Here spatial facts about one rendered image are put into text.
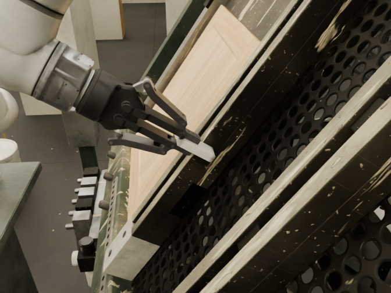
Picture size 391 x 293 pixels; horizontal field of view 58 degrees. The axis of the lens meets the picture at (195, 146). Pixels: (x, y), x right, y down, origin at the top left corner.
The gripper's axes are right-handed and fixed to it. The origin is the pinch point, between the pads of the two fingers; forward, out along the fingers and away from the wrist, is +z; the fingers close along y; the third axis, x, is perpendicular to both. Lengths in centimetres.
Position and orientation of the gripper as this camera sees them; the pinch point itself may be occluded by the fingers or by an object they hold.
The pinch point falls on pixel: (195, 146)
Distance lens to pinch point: 60.2
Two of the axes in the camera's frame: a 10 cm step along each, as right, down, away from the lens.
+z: 8.2, 4.3, 3.8
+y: 5.6, -7.4, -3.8
